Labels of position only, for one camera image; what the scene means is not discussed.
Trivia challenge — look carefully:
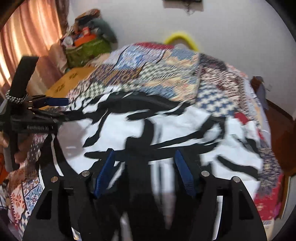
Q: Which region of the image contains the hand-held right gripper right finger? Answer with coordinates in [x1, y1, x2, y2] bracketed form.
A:
[174, 148, 269, 241]

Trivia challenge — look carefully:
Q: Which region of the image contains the patchwork patterned blanket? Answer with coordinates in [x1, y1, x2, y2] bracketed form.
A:
[5, 42, 285, 234]

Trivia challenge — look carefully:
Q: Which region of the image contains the yellow foam tube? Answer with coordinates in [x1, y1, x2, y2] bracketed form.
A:
[164, 31, 199, 51]

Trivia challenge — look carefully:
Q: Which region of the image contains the green patterned bag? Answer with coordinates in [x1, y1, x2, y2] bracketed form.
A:
[66, 38, 111, 67]

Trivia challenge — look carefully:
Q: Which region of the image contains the black and white t-shirt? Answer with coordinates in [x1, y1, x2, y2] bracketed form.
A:
[52, 90, 264, 241]

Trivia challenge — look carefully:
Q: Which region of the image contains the grey plush toy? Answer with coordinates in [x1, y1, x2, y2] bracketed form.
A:
[89, 17, 118, 43]

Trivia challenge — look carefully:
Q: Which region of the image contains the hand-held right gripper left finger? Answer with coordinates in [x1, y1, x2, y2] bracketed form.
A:
[22, 148, 116, 241]

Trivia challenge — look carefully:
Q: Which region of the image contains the pink sheer curtain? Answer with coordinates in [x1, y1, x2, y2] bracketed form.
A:
[0, 0, 63, 86]

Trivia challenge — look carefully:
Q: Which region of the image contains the brown patterned curtain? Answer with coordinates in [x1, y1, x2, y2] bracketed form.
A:
[55, 0, 73, 35]

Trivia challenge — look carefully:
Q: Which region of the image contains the orange box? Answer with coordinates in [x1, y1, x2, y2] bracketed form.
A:
[74, 35, 96, 47]

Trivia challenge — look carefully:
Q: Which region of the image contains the bamboo lap desk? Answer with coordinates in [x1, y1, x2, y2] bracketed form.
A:
[45, 66, 96, 98]

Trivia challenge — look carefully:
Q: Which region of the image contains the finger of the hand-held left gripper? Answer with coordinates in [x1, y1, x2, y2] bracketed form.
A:
[30, 109, 72, 124]
[29, 96, 69, 108]

